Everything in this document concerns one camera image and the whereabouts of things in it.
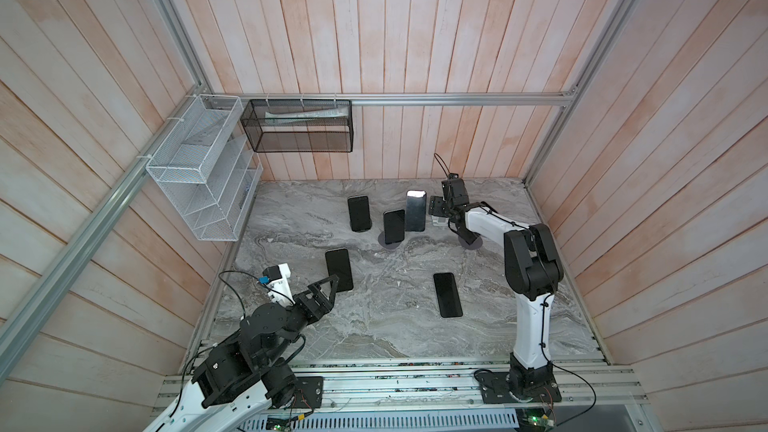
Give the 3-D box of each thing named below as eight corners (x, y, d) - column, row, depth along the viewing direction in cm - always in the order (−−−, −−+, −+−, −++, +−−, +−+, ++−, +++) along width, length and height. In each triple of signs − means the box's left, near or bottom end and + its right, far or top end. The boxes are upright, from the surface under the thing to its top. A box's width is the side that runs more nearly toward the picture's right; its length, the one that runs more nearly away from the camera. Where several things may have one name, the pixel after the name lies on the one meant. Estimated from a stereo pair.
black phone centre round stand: (385, 248, 102) (386, 218, 89) (383, 241, 104) (384, 211, 91) (403, 245, 103) (407, 215, 90) (401, 239, 105) (404, 208, 92)
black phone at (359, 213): (350, 233, 107) (346, 205, 95) (351, 224, 110) (347, 196, 97) (371, 233, 107) (370, 205, 95) (371, 224, 110) (370, 196, 97)
